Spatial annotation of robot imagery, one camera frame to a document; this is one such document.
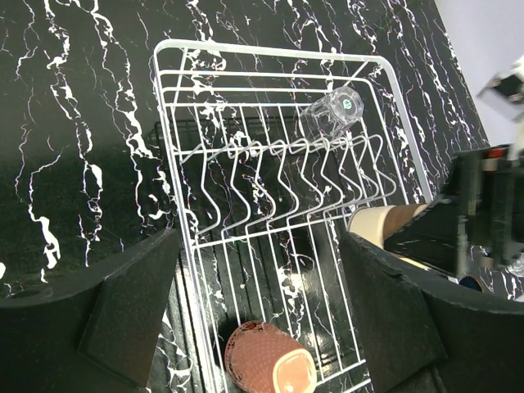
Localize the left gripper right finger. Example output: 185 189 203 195
340 233 523 392

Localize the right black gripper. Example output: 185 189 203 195
384 147 523 276

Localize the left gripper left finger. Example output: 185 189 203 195
1 228 180 392

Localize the cream brown paper cup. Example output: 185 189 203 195
348 204 428 249

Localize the orange ceramic mug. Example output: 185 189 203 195
224 320 317 393

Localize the clear glass cup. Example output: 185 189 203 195
297 86 364 141

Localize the dark blue glass cup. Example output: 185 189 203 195
458 275 485 292

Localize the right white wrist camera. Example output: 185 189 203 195
477 56 523 123

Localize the white wire dish rack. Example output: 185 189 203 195
153 38 431 392

